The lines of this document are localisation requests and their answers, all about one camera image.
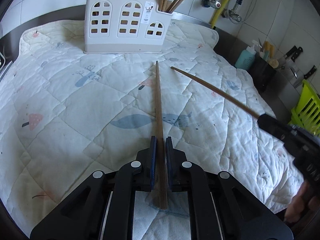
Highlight white quilted patterned mat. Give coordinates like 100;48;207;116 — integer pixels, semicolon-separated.
1;21;303;235

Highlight white house-shaped utensil holder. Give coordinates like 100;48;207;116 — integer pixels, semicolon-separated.
84;0;172;54

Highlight metal water valves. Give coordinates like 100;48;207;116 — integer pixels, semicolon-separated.
201;0;230;29

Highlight person's hand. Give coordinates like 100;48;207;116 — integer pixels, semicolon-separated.
284;180;319;223

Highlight teal dish soap bottle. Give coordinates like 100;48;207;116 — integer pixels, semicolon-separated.
235;40;259;70

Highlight black utensil cup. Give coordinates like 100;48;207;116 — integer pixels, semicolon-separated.
249;41;283;93

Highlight black-handled kitchen knives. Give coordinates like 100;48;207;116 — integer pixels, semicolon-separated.
283;46;317;88

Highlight yellow gas pipe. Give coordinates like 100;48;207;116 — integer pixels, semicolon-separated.
210;0;229;29

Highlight lime green dish rack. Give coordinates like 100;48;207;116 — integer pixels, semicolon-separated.
290;80;320;137

